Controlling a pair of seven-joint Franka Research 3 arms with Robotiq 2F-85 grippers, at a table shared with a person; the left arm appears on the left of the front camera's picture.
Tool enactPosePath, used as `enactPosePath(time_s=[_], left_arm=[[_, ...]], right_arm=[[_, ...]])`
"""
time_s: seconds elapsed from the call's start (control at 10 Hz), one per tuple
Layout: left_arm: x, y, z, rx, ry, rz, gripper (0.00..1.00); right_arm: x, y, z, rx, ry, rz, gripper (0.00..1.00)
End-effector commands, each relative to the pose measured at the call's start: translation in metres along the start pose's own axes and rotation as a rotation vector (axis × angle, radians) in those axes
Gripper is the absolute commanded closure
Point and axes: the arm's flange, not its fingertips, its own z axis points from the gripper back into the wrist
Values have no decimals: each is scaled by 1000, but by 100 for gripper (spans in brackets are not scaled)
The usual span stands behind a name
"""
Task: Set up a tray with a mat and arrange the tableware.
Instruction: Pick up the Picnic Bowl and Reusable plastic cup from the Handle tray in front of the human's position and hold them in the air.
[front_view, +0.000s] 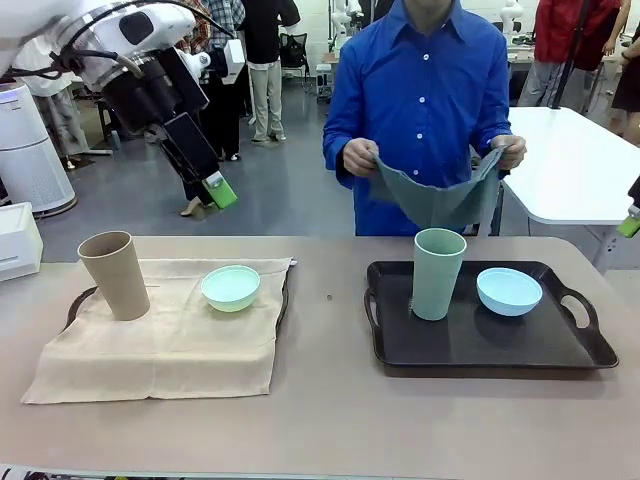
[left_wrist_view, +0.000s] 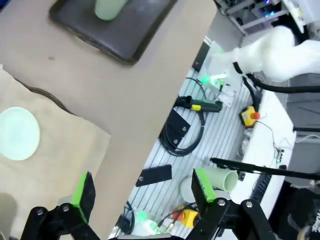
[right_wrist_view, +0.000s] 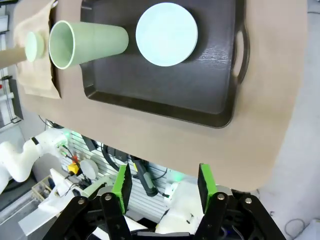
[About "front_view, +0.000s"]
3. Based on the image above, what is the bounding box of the tall beige cup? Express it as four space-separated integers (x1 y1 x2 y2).
76 230 152 322

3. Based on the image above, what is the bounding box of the white foam box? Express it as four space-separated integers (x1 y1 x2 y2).
0 200 44 283

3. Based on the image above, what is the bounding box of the bystander in white top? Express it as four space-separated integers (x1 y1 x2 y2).
12 37 90 161

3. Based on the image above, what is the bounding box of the dark brown serving tray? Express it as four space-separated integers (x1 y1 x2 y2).
65 259 292 335
364 259 620 371

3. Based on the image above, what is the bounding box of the mint green bowl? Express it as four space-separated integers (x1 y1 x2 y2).
200 264 262 314

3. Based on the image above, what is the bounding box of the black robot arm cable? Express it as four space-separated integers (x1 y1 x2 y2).
0 9 147 82

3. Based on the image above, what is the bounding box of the person's right forearm blue sleeve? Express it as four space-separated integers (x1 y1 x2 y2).
322 107 364 190

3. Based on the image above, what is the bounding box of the white side table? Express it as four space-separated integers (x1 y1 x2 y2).
498 105 640 275

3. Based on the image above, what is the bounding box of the tall green cup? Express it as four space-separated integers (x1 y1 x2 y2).
412 227 468 322

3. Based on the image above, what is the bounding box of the bystander in black vest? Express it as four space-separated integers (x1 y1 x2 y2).
242 0 302 144

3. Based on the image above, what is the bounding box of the grey-green cloth mat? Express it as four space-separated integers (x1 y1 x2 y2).
368 146 505 230

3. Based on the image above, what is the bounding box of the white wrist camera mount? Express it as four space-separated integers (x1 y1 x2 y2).
178 38 247 85

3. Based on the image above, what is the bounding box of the light blue bowl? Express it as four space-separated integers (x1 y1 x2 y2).
475 266 545 318

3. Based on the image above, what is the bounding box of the beige cloth mat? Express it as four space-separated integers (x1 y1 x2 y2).
19 256 297 406

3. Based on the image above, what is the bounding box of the person's left hand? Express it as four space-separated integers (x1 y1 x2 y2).
490 134 528 172

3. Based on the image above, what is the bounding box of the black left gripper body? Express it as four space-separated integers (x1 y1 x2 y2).
101 46 210 136

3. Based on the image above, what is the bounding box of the person in blue shirt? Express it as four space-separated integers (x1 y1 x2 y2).
322 0 514 238

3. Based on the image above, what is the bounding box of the black stand pole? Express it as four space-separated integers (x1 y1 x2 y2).
548 0 590 112

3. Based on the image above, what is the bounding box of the white air purifier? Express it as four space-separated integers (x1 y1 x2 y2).
0 82 79 217

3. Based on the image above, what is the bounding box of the person's right hand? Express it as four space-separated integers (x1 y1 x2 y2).
342 138 380 178

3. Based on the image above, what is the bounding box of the black office chair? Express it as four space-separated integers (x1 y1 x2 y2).
278 31 310 80

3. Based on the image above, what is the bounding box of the person's left forearm blue sleeve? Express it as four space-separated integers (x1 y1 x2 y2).
472 92 514 151

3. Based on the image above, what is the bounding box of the bystander in red top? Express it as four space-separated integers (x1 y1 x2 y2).
516 0 626 109

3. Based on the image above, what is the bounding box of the black step stool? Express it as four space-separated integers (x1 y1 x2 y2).
95 98 124 144

